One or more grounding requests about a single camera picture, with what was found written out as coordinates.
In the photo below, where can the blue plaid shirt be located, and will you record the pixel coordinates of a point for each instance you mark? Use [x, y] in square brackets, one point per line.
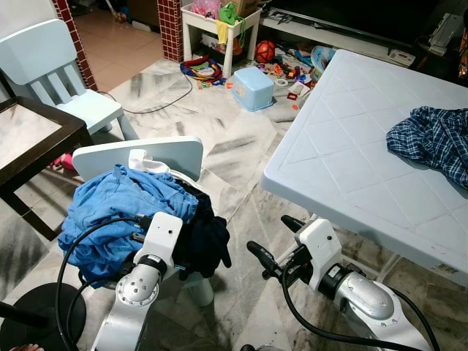
[431, 142]

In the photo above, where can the blue garment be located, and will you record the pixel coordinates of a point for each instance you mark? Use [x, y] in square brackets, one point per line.
[110, 212]

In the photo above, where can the navy garment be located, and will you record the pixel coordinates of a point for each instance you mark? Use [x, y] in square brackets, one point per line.
[205, 241]

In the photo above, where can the light blue folding table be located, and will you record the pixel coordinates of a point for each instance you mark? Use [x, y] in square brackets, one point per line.
[351, 146]

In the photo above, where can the light blue plastic bin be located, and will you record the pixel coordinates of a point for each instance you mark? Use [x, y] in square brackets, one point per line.
[254, 89]

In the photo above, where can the white cloth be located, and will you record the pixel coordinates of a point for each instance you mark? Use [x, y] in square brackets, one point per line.
[146, 161]

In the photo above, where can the light blue kids chair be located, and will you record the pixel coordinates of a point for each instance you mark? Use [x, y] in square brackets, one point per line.
[146, 150]
[33, 58]

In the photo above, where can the red ball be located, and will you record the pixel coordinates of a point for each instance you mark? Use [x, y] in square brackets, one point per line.
[265, 52]

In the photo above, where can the white television bench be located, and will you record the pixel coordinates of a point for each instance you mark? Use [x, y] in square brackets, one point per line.
[329, 40]

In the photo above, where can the white toy table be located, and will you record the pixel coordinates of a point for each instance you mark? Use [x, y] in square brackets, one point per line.
[219, 16]

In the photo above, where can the dark wooden table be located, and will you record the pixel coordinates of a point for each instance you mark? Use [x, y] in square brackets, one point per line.
[73, 142]

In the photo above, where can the black round base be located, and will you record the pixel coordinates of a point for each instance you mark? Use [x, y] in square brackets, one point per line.
[40, 314]

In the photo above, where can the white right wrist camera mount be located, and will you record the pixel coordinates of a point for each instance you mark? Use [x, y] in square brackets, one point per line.
[318, 245]

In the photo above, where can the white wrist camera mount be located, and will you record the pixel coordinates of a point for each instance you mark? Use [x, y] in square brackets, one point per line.
[164, 234]
[318, 245]

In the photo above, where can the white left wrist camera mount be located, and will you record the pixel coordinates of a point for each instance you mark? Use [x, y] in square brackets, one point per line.
[164, 234]

